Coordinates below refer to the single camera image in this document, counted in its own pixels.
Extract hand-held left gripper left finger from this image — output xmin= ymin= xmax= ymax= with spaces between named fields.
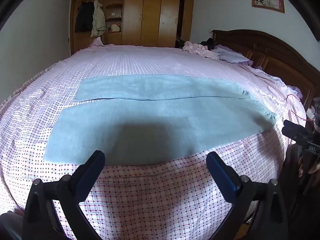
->
xmin=23 ymin=150 xmax=105 ymax=240

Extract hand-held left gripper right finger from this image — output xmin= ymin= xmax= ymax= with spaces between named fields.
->
xmin=206 ymin=151 xmax=293 ymax=240

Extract light blue towel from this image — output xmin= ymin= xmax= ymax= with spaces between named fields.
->
xmin=44 ymin=74 xmax=277 ymax=166

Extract person's right hand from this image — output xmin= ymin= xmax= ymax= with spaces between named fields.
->
xmin=297 ymin=154 xmax=320 ymax=178

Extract dark wooden headboard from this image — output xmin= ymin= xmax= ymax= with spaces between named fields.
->
xmin=211 ymin=29 xmax=320 ymax=110

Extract purple ruffled pillow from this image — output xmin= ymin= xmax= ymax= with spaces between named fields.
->
xmin=212 ymin=44 xmax=253 ymax=65

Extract pink checkered bed sheet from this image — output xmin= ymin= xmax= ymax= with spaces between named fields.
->
xmin=0 ymin=37 xmax=308 ymax=240

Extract pink crumpled clothes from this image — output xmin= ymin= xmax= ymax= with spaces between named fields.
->
xmin=182 ymin=41 xmax=220 ymax=60

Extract black clothing pile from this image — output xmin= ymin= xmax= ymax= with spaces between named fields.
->
xmin=199 ymin=38 xmax=218 ymax=50

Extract black hanging jacket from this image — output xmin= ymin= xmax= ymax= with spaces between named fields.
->
xmin=74 ymin=1 xmax=95 ymax=33

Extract wooden wardrobe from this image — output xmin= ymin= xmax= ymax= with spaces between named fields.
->
xmin=62 ymin=0 xmax=195 ymax=55

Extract thin red cable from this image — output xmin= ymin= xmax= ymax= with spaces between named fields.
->
xmin=286 ymin=94 xmax=308 ymax=123

